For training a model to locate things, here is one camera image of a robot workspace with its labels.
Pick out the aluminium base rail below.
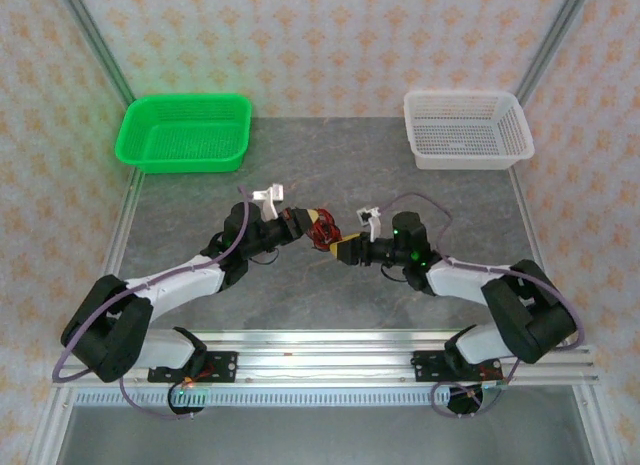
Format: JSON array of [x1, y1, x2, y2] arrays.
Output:
[[52, 328, 601, 386]]

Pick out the aluminium frame post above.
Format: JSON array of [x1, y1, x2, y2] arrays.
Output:
[[54, 0, 137, 109], [513, 0, 596, 106]]

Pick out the slotted grey cable duct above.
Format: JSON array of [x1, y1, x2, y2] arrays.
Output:
[[72, 387, 489, 408]]

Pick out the thin red cable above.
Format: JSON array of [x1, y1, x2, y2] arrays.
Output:
[[307, 208, 345, 252]]

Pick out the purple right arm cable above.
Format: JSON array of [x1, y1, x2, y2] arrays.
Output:
[[379, 192, 587, 420]]

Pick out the white plastic basket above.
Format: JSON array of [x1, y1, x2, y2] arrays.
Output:
[[403, 89, 536, 171]]

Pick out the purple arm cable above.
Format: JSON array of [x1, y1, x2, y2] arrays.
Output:
[[52, 184, 251, 421], [379, 192, 587, 420]]

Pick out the aluminium table side rail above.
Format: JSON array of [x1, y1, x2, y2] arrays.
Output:
[[27, 169, 147, 465], [507, 165, 619, 465]]

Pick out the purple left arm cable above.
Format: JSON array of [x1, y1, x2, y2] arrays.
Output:
[[52, 184, 251, 421]]

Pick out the thin black gripper wire loop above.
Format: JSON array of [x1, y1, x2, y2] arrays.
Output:
[[380, 263, 409, 284], [248, 247, 281, 267]]

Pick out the green plastic basket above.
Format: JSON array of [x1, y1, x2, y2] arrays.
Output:
[[114, 93, 253, 175]]

